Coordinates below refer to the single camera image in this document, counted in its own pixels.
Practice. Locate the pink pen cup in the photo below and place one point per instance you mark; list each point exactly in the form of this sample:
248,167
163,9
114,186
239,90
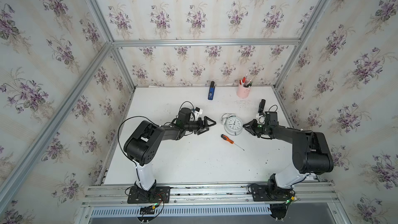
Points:
243,91

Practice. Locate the aluminium mounting rail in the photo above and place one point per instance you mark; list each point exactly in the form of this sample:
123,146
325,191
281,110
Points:
205,194

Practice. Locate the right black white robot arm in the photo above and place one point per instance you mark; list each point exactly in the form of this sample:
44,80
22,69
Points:
310,155

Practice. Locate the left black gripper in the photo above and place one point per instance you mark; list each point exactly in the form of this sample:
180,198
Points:
199,127

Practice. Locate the white twin bell alarm clock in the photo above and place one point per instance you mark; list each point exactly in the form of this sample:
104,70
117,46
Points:
232,124

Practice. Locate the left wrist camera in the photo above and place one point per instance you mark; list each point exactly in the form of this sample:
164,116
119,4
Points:
186,114

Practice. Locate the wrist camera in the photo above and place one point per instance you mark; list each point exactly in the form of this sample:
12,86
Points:
186,114
267,118

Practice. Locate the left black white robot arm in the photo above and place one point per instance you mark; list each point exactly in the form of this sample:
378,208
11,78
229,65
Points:
143,144

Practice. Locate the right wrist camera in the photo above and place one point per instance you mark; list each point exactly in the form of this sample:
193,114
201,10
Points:
267,118

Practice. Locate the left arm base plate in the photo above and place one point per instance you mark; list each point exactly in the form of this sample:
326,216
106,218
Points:
156,194

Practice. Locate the orange handled screwdriver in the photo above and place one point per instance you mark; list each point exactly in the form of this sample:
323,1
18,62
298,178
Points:
224,137

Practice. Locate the blue black stapler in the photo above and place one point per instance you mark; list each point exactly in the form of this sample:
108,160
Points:
211,92

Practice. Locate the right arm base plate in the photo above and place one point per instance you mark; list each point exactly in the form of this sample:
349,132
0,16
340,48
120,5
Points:
265,193

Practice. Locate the aluminium frame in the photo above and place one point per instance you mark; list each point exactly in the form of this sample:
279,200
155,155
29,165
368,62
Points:
27,162

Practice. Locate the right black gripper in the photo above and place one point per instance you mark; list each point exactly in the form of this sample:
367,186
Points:
250,128

